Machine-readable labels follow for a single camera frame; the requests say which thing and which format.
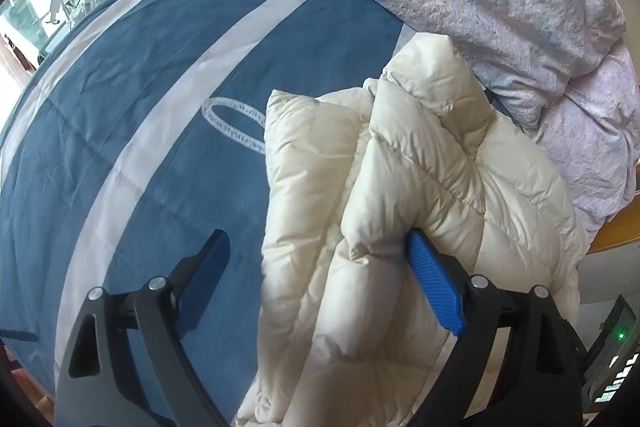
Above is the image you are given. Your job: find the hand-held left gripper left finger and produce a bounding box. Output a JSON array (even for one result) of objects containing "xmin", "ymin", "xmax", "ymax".
[{"xmin": 55, "ymin": 229, "xmax": 231, "ymax": 427}]

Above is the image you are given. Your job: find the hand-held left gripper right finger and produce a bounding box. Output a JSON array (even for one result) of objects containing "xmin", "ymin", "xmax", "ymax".
[{"xmin": 405, "ymin": 229, "xmax": 586, "ymax": 427}]

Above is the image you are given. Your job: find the white desk stand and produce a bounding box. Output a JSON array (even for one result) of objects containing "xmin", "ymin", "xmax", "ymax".
[{"xmin": 42, "ymin": 0, "xmax": 67, "ymax": 26}]

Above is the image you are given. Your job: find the cream quilted down jacket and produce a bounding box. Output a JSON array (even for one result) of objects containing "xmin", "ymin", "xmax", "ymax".
[{"xmin": 234, "ymin": 32, "xmax": 591, "ymax": 427}]

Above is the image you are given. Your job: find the blue striped bed sheet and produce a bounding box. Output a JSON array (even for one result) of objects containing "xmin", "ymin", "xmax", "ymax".
[{"xmin": 0, "ymin": 0, "xmax": 418, "ymax": 410}]

